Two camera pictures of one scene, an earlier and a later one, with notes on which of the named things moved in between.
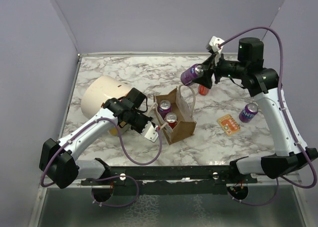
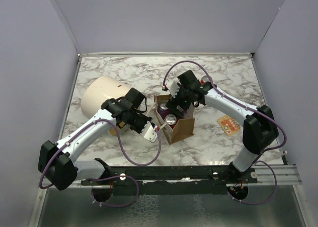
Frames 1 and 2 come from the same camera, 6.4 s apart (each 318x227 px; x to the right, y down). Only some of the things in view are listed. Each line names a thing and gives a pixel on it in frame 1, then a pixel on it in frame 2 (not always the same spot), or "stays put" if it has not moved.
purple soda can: (164, 108) stays put
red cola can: (171, 118) stays put
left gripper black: (147, 119) stays put
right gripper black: (205, 78) → (173, 103)
